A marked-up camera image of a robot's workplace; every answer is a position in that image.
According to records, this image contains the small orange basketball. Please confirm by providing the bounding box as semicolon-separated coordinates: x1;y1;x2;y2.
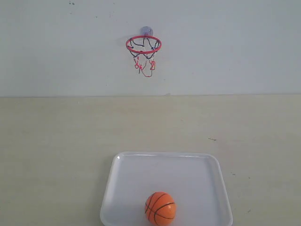
144;192;176;226

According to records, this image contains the red mini basketball hoop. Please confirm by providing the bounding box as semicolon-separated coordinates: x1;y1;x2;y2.
125;35;162;78

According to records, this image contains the white plastic tray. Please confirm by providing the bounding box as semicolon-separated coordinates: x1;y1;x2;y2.
100;152;233;226

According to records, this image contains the clear suction cup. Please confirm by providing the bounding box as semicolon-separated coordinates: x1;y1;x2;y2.
140;26;153;36

